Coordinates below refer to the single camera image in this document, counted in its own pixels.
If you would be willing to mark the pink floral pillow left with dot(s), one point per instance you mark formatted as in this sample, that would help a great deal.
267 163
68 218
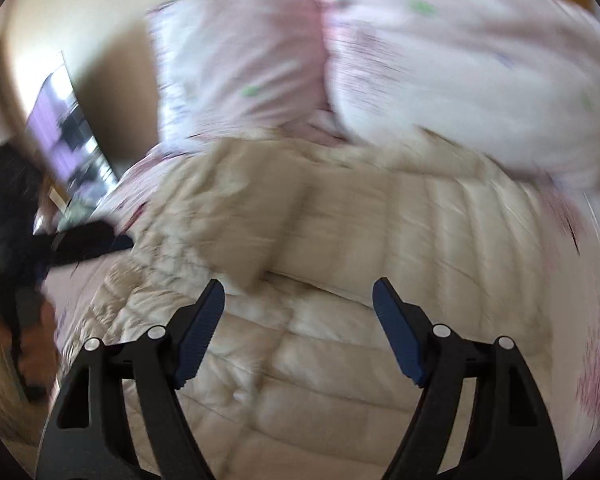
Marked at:
225 66

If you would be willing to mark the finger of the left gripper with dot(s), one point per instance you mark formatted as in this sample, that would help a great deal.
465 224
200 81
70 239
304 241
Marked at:
85 242

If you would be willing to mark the beige quilted down jacket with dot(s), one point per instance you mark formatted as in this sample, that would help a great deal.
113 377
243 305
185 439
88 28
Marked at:
299 381

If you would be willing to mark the wall mirror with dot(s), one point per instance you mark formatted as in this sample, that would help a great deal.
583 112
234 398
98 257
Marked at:
66 142

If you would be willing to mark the pink floral bed sheet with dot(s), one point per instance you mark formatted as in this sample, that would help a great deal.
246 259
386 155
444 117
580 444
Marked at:
570 225

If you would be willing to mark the pink floral pillow right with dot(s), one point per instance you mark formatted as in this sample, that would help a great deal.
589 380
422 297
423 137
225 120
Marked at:
518 80

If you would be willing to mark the pink floral pillow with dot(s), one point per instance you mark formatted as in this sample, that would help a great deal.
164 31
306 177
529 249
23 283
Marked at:
225 66
518 80

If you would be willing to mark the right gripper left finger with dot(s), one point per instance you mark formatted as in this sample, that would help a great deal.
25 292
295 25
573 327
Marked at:
117 414

